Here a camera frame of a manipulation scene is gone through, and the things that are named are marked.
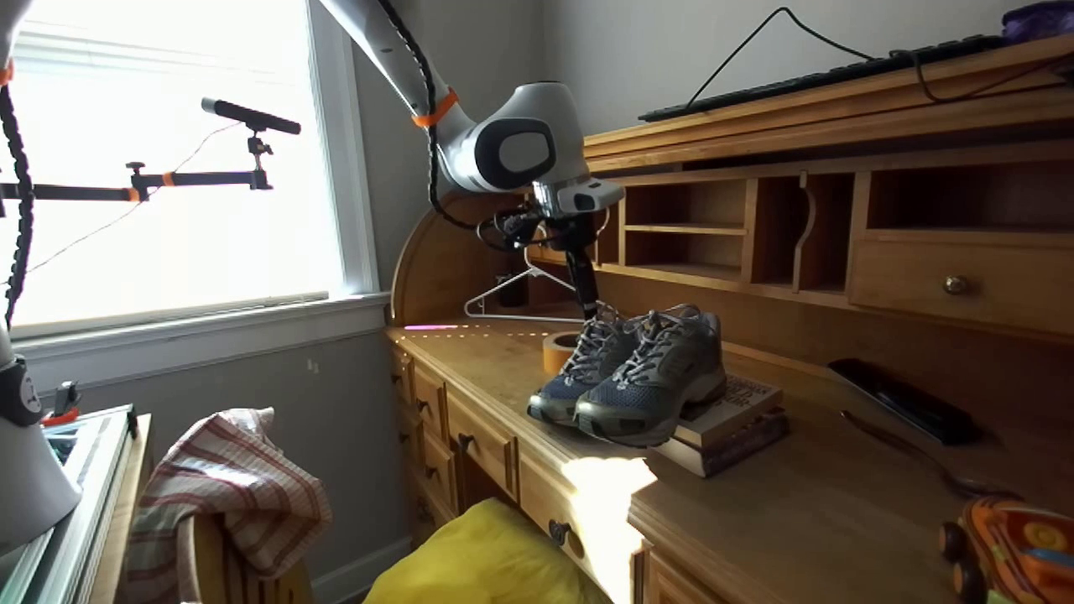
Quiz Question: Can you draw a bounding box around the black stereo camera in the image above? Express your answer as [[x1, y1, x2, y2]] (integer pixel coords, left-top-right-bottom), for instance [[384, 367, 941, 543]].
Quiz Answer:
[[197, 93, 306, 138]]

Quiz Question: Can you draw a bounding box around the white robot table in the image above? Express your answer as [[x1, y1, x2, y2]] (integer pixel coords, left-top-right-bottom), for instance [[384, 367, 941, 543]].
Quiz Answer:
[[0, 404, 155, 604]]

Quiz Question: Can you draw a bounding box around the thin brown book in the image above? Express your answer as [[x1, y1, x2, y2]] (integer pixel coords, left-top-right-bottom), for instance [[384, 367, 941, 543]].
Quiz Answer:
[[667, 373, 787, 453]]

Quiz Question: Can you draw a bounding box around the white window frame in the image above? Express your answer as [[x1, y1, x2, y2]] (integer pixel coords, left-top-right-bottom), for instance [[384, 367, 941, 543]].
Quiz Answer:
[[0, 0, 389, 347]]

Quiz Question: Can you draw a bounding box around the purple bowl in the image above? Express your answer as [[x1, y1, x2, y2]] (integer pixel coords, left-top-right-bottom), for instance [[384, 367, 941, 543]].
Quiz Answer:
[[1002, 0, 1074, 46]]

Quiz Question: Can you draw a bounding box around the thick brown book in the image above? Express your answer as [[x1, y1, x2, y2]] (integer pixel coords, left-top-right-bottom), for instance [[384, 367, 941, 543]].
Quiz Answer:
[[650, 414, 791, 485]]

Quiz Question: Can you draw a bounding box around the thin metal tool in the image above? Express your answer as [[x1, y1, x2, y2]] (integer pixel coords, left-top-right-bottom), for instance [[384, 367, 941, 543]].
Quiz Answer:
[[838, 405, 1018, 502]]

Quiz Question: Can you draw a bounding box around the red emergency stop button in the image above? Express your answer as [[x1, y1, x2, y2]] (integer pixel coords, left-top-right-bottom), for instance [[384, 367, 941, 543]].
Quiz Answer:
[[40, 381, 83, 431]]

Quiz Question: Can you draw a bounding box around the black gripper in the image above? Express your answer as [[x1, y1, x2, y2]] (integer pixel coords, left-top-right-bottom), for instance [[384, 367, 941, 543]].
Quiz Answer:
[[541, 209, 615, 329]]

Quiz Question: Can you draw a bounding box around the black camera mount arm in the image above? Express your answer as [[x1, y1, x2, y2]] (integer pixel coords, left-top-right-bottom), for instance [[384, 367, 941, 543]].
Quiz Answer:
[[0, 132, 280, 209]]

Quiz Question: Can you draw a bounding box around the yellow cushion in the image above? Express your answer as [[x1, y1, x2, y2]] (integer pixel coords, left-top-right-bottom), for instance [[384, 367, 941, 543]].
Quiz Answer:
[[362, 496, 615, 604]]

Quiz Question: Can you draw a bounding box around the black keyboard cable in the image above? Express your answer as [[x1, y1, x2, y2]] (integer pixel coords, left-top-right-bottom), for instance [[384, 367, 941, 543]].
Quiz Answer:
[[681, 4, 1074, 110]]

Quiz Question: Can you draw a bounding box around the wooden roll-top desk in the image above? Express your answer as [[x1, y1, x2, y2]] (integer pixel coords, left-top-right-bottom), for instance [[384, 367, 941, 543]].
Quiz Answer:
[[384, 30, 1074, 604]]

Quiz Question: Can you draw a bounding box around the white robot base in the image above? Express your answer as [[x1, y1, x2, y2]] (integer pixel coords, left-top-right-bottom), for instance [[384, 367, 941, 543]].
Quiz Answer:
[[0, 329, 83, 552]]

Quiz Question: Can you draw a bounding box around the striped cloth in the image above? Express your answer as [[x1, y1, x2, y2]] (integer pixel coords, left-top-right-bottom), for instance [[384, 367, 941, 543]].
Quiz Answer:
[[116, 404, 335, 604]]

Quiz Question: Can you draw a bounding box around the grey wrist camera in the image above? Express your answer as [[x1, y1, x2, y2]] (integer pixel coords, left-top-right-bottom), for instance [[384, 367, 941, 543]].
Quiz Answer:
[[475, 209, 546, 253]]

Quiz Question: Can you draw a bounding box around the wooden chair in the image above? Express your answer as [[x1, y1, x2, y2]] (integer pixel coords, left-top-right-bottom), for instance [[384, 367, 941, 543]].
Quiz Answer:
[[178, 513, 324, 604]]

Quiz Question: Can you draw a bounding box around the orange tape roll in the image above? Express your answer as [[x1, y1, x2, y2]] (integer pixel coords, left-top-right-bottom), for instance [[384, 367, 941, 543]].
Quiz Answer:
[[541, 329, 588, 381]]

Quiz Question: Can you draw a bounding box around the black remote control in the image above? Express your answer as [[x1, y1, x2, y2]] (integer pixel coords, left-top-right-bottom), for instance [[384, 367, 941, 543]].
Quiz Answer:
[[826, 356, 993, 451]]

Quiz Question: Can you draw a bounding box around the blue grey sneaker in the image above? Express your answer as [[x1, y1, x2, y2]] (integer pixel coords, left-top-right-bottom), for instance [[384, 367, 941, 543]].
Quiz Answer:
[[523, 312, 648, 431], [570, 298, 728, 451]]

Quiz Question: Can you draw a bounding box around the white wire hanger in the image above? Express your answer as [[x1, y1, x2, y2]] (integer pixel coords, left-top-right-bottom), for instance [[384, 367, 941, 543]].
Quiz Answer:
[[459, 245, 617, 329]]

